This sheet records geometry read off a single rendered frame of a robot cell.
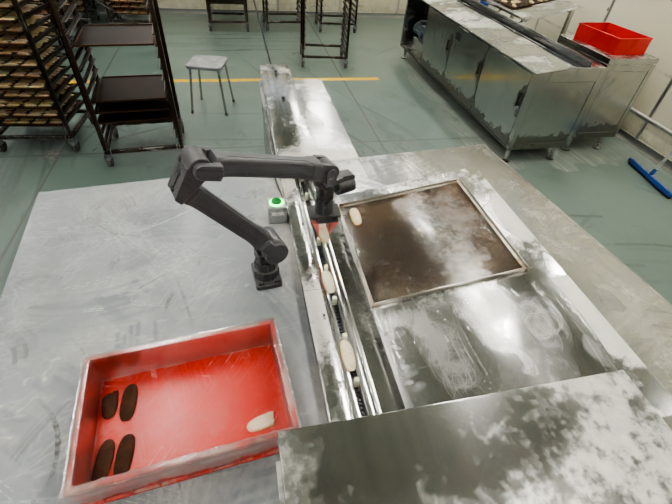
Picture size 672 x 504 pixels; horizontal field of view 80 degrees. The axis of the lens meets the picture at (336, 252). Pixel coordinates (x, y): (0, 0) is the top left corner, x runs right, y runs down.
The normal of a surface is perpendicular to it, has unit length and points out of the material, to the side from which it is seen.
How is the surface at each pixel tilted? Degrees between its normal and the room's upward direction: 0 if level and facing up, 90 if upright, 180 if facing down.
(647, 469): 0
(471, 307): 10
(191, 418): 0
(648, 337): 0
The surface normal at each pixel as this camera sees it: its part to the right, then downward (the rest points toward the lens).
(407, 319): -0.11, -0.70
